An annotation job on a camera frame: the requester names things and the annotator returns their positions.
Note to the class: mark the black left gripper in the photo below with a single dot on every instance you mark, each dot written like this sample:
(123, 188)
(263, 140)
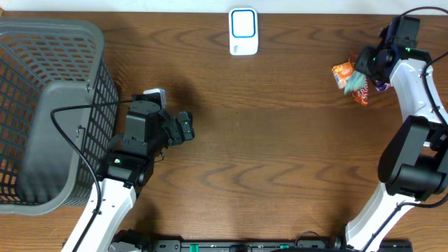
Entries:
(175, 129)

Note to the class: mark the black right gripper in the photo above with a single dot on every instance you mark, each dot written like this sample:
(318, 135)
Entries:
(367, 52)

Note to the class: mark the red blue snack bag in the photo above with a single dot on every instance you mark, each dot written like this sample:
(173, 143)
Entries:
(382, 86)

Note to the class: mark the teal flushable wipes packet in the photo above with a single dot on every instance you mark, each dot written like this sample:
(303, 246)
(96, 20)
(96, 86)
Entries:
(355, 82)

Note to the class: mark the orange snack bar wrapper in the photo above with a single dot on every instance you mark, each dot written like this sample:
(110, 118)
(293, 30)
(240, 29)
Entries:
(360, 95)

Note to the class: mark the orange Kleenex tissue pack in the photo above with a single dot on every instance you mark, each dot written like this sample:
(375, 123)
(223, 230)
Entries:
(342, 73)

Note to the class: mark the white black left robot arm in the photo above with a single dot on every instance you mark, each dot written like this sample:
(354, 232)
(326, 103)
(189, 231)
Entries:
(125, 169)

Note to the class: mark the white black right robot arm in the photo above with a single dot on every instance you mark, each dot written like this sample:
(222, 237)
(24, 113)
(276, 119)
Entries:
(414, 164)

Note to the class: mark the grey plastic lattice basket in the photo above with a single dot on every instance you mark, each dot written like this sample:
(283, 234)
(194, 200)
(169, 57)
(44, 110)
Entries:
(58, 112)

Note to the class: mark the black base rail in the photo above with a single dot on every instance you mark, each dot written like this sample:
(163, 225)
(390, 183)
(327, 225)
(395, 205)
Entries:
(129, 240)

